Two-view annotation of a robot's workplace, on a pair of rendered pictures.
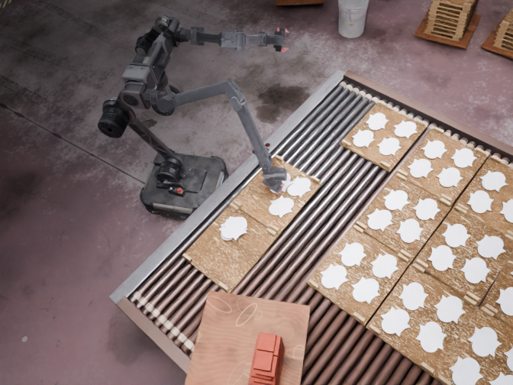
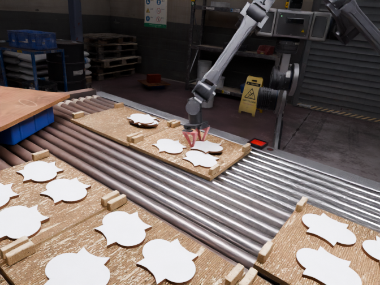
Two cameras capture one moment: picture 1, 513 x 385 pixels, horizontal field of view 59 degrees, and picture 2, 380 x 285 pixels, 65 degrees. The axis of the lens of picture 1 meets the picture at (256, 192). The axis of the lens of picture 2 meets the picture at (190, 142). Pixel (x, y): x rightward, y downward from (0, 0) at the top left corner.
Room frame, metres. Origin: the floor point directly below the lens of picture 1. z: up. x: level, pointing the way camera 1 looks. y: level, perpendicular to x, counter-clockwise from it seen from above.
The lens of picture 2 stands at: (1.07, -1.25, 1.46)
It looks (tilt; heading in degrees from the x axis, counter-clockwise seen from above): 23 degrees down; 75
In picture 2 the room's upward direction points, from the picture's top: 5 degrees clockwise
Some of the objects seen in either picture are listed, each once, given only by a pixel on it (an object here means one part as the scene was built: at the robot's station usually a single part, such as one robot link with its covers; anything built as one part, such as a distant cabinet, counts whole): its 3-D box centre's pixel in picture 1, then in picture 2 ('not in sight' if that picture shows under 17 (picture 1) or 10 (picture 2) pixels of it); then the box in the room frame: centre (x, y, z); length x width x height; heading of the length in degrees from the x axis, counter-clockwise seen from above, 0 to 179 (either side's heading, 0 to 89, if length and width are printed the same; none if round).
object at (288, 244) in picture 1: (312, 218); (152, 174); (1.20, -0.28, 0.90); 1.95 x 0.05 x 0.05; 129
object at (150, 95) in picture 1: (152, 96); not in sight; (1.81, 0.44, 1.45); 0.09 x 0.08 x 0.12; 157
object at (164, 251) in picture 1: (243, 173); (224, 140); (1.61, 0.05, 0.89); 2.08 x 0.08 x 0.06; 129
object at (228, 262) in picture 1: (230, 246); (125, 122); (1.12, 0.20, 0.93); 0.41 x 0.35 x 0.02; 131
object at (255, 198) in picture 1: (276, 193); (191, 147); (1.39, -0.11, 0.93); 0.41 x 0.35 x 0.02; 131
